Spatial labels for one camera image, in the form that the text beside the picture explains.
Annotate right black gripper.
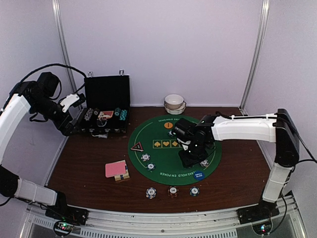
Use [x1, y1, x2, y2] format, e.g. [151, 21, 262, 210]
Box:
[178, 140, 209, 168]

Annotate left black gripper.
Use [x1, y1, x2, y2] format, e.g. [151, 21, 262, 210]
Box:
[32, 95, 82, 136]

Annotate blue small blind button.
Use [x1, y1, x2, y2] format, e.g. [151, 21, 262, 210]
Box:
[194, 171, 205, 181]

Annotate orange round button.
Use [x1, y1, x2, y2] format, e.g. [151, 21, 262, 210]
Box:
[164, 122, 173, 129]

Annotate blue tan ten chip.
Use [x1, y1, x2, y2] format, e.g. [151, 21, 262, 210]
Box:
[141, 153, 151, 162]

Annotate red black all-in triangle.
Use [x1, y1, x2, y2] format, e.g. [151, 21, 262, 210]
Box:
[130, 142, 144, 152]

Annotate red-backed card deck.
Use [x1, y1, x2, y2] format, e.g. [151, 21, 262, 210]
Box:
[105, 161, 126, 178]

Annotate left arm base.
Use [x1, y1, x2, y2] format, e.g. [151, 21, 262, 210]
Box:
[45, 206, 89, 225]

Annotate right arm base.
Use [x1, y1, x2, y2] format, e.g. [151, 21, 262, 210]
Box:
[237, 205, 280, 224]

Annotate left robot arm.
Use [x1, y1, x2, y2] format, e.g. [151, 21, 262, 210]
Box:
[0, 72, 80, 220]

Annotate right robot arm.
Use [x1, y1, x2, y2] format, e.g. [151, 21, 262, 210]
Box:
[171, 109, 299, 219]

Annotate tan blue chips in case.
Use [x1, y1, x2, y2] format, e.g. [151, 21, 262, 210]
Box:
[84, 108, 94, 121]

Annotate brown chips in case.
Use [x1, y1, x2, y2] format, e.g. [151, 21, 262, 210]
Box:
[93, 109, 100, 116]

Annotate clear dealer button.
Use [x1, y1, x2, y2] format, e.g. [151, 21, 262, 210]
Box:
[96, 119, 107, 127]

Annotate green blue chip stack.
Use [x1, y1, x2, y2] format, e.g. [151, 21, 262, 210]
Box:
[189, 186, 200, 197]

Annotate round green poker mat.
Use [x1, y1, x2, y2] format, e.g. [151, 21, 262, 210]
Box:
[128, 115, 222, 186]

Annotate white lower bowl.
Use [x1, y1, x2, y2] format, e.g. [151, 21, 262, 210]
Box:
[164, 102, 187, 115]

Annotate card pack in case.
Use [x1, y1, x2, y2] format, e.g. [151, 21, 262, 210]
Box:
[98, 111, 114, 119]

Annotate brown black chip stack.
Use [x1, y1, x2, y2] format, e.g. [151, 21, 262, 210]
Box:
[167, 186, 179, 198]

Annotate black poker chip case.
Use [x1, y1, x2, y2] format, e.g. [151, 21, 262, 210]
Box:
[79, 75, 131, 135]

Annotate white ceramic bowl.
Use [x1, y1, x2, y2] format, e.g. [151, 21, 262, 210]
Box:
[164, 94, 184, 110]

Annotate green blue chips in case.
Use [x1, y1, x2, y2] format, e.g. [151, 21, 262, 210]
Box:
[114, 108, 121, 117]

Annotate teal chips in case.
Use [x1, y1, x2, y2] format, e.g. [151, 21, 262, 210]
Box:
[119, 110, 128, 121]

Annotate blue tan chip stack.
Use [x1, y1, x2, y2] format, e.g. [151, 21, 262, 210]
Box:
[146, 187, 157, 199]

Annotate gold blue card box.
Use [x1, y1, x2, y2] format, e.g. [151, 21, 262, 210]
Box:
[114, 160, 130, 181]

